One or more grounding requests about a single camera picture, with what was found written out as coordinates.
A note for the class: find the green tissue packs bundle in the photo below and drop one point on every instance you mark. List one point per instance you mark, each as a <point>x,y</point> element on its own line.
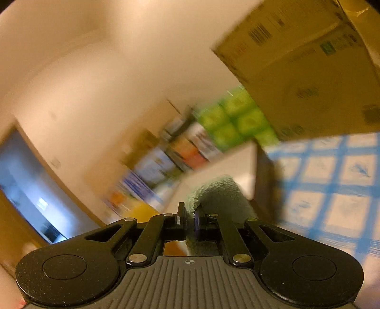
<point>234,118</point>

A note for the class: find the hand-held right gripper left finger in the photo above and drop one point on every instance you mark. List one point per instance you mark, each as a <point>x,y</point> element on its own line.
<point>181,214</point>

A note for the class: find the large cardboard box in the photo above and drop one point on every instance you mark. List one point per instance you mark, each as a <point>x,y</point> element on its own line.
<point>305,68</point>

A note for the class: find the dark brown storage box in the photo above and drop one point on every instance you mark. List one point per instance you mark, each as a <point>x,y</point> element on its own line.
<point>225,166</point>

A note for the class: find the red printed box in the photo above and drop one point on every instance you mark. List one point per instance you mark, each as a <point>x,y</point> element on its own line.
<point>190,157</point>

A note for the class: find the grey-green soft towel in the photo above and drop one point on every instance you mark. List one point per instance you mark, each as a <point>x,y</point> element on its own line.
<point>221,196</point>

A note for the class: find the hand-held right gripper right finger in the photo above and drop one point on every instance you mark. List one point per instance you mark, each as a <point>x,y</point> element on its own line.
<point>197,222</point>

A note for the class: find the blue checked tablecloth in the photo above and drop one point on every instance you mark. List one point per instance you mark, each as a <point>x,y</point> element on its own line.
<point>329,184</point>

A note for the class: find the illustrated picture box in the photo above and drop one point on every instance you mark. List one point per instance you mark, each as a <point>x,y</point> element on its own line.
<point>148,175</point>

